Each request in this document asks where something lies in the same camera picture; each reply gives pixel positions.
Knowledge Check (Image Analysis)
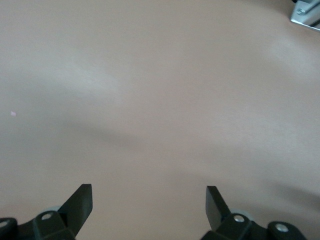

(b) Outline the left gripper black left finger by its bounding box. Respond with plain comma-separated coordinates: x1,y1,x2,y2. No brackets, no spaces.
0,183,94,240

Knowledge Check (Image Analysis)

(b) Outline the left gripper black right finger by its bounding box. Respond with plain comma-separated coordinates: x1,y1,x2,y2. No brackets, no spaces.
201,185,310,240

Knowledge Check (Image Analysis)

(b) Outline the brown table cover sheet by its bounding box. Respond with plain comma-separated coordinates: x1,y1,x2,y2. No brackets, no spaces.
0,0,320,240

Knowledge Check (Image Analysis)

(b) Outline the silver table corner bracket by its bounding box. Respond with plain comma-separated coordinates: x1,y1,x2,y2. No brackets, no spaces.
289,0,320,32

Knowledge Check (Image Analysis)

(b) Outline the aluminium frame profile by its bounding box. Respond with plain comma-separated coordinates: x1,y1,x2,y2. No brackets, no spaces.
306,0,320,26

